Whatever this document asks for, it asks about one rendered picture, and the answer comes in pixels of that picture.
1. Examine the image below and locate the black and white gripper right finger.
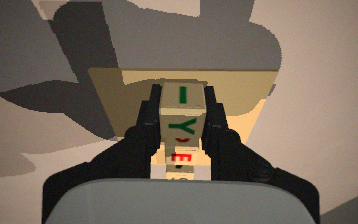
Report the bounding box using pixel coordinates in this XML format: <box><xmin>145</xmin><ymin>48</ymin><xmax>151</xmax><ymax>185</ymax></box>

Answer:
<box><xmin>201</xmin><ymin>86</ymin><xmax>320</xmax><ymax>224</ymax></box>

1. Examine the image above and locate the tan letter block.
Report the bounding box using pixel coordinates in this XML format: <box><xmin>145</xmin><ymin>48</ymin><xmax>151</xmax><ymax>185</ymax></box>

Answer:
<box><xmin>166</xmin><ymin>164</ymin><xmax>194</xmax><ymax>180</ymax></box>
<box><xmin>159</xmin><ymin>82</ymin><xmax>207</xmax><ymax>139</ymax></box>
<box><xmin>164</xmin><ymin>138</ymin><xmax>200</xmax><ymax>165</ymax></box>

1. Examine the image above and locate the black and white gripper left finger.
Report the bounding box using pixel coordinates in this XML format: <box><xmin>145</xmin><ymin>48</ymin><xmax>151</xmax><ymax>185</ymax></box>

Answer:
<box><xmin>41</xmin><ymin>84</ymin><xmax>162</xmax><ymax>224</ymax></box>

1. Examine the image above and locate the tan flat mat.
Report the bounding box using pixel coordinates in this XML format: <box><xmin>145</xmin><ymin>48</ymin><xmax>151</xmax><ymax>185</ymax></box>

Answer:
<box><xmin>88</xmin><ymin>68</ymin><xmax>278</xmax><ymax>145</ymax></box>

